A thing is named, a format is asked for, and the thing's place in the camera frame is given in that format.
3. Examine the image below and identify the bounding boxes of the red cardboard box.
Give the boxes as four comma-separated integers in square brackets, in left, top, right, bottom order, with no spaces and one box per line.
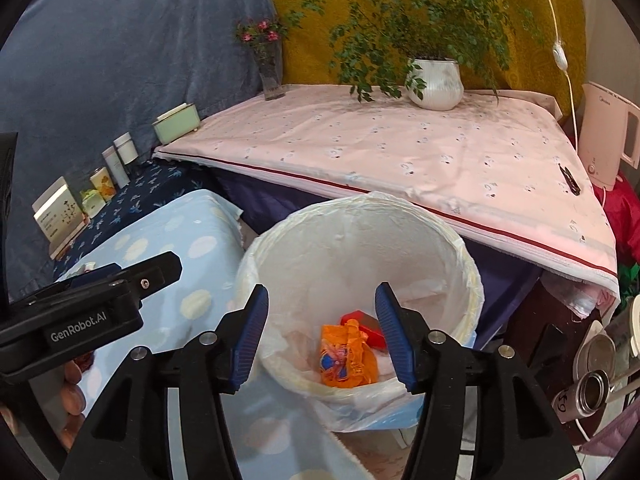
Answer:
[341,310,387,351]

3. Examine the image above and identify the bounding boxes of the orange plastic bag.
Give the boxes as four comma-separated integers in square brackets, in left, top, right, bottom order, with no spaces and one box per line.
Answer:
[319,320,378,389]

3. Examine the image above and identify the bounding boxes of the white lined trash bin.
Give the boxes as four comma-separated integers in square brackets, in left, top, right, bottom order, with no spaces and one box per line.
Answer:
[235,192,485,432]

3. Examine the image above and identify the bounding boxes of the person's left hand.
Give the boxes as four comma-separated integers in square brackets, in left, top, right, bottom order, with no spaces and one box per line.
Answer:
[60,361,86,451]

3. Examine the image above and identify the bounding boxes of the white open gift box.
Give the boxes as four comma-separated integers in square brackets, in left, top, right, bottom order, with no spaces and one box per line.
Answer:
[32,177,89,260]

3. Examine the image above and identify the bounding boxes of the green white small packet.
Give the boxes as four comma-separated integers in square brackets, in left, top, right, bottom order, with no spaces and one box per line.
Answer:
[80,188,106,219]

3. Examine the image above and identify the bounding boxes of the light blue dotted cloth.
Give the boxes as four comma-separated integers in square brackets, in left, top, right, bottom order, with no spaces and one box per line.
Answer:
[61,190,370,479]

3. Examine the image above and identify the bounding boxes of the yellow orange small can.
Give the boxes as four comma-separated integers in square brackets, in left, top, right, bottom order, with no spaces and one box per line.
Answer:
[90,167,117,203]

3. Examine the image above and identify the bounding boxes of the tall white tube bottle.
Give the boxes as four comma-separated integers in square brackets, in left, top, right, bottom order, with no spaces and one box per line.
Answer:
[102,146,130,188]

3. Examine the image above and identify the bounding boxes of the dark blue floral cloth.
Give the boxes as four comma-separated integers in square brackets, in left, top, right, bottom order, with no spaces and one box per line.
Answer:
[53,160,227,280]

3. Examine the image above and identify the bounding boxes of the white round jar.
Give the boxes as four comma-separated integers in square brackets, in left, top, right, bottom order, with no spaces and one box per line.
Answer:
[113,132,139,166]

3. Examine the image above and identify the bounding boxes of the mint green tissue box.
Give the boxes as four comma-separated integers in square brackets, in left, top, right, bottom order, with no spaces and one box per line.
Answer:
[153,103,201,145]

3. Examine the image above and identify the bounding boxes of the pink floral tablecloth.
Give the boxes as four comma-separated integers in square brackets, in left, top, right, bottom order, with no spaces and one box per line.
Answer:
[155,84,620,299]

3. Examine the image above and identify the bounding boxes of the silver metal cup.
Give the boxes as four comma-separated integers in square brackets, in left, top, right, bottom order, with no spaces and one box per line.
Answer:
[552,370,610,424]

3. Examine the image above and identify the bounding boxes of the blue grey blanket backdrop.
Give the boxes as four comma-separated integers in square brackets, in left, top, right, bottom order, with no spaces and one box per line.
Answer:
[1,0,273,298]

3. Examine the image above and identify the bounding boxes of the red fabric item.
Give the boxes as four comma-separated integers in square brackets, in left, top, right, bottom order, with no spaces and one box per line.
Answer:
[593,174,640,266]

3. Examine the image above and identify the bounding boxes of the glass vase pink flowers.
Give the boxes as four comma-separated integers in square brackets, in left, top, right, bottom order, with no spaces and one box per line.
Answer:
[235,18,286,101]

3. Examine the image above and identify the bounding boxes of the pink electric kettle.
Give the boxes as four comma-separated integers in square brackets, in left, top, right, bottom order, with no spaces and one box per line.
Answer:
[578,82,639,191]

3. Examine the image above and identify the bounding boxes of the green potted plant white pot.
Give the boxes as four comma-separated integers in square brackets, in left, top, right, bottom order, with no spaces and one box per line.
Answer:
[284,0,544,102]

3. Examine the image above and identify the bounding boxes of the mustard yellow blanket backdrop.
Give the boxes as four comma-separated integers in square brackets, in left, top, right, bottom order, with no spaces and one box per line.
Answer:
[273,0,586,114]

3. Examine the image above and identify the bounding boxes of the white cord with switch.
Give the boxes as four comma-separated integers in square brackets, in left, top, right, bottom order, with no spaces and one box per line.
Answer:
[529,0,582,154]

